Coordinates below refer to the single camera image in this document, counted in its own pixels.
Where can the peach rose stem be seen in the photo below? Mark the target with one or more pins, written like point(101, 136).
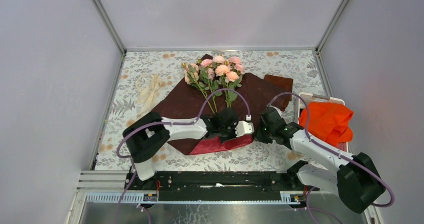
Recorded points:
point(201, 76)

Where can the aluminium frame post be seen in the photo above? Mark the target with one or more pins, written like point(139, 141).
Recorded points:
point(109, 26)
point(338, 13)

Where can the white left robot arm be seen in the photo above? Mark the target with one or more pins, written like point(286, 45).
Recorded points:
point(147, 136)

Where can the brown folded cloth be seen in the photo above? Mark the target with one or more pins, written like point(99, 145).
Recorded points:
point(282, 82)

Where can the aluminium frame post left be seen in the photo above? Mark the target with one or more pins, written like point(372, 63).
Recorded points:
point(109, 26)

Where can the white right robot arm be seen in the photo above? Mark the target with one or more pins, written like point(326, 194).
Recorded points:
point(353, 178)

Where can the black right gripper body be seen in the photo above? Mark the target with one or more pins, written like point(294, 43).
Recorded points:
point(264, 134)

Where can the cream printed ribbon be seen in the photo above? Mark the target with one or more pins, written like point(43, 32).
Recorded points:
point(148, 87)

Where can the white plastic basket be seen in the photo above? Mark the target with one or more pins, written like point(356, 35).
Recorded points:
point(307, 98)

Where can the dark maroon wrapping paper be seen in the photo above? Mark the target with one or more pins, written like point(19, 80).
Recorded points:
point(185, 101)

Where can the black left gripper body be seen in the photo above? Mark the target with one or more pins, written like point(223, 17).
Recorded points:
point(227, 133)

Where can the aluminium frame post right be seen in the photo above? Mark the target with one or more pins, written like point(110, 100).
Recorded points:
point(338, 13)

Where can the floral patterned table mat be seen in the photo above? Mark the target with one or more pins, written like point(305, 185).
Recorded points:
point(303, 66)

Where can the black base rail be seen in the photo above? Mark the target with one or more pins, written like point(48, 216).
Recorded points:
point(196, 186)

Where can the pink cloth in basket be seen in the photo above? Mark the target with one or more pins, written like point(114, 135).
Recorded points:
point(343, 146)

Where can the orange cloth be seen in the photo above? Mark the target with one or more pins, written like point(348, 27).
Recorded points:
point(328, 122)

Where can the pink rose stem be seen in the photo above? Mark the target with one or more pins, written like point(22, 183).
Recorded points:
point(229, 71)

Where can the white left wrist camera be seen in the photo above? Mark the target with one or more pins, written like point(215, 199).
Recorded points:
point(244, 128)

